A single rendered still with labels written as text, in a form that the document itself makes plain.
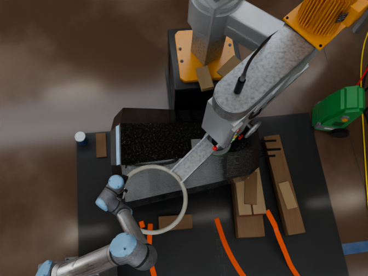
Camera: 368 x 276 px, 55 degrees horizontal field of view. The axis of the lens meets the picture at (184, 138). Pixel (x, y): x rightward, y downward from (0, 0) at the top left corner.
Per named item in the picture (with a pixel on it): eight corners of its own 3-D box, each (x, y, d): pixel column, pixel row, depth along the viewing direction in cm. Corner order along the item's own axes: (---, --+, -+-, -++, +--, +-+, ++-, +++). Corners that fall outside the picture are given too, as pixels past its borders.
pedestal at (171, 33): (165, 69, 383) (164, 26, 313) (224, 64, 388) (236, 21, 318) (171, 125, 362) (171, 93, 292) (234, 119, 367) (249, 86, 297)
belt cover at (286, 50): (308, 11, 228) (318, -8, 212) (338, 35, 222) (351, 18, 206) (201, 103, 203) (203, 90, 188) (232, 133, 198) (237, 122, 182)
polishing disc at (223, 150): (212, 124, 274) (212, 123, 273) (235, 138, 271) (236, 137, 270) (197, 145, 268) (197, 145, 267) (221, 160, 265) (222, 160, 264)
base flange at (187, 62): (174, 33, 311) (174, 30, 307) (229, 29, 315) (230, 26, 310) (180, 83, 296) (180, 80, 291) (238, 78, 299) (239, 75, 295)
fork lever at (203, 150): (235, 101, 256) (234, 99, 251) (254, 119, 252) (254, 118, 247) (167, 168, 257) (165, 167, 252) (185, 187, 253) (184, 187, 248)
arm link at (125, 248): (52, 301, 199) (147, 268, 162) (26, 288, 191) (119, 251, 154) (62, 275, 210) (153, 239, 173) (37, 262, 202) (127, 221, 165)
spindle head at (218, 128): (236, 96, 254) (249, 63, 212) (258, 117, 249) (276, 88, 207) (200, 128, 245) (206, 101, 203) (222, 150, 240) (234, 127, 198)
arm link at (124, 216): (168, 265, 171) (132, 205, 231) (151, 253, 165) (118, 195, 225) (153, 283, 170) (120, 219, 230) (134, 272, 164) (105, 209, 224)
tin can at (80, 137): (86, 146, 350) (84, 142, 338) (76, 144, 350) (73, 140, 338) (88, 137, 353) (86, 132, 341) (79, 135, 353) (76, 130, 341)
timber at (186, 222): (159, 231, 326) (159, 230, 315) (158, 218, 330) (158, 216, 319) (191, 228, 328) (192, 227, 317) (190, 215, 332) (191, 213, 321)
